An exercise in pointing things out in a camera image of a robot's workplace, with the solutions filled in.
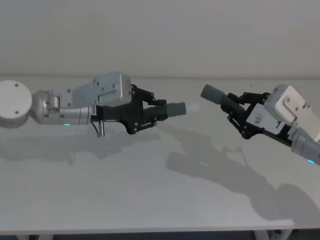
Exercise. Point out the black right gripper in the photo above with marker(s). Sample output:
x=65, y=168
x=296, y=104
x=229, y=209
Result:
x=265, y=120

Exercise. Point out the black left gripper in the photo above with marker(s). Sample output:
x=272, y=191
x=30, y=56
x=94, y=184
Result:
x=117, y=112

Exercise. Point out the grey threaded tube white tip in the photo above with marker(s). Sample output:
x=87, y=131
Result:
x=176, y=109

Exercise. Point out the grey cylindrical cap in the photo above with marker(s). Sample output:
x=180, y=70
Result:
x=215, y=95

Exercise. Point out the white table leg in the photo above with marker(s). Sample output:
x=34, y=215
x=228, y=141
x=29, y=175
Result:
x=283, y=233
x=261, y=235

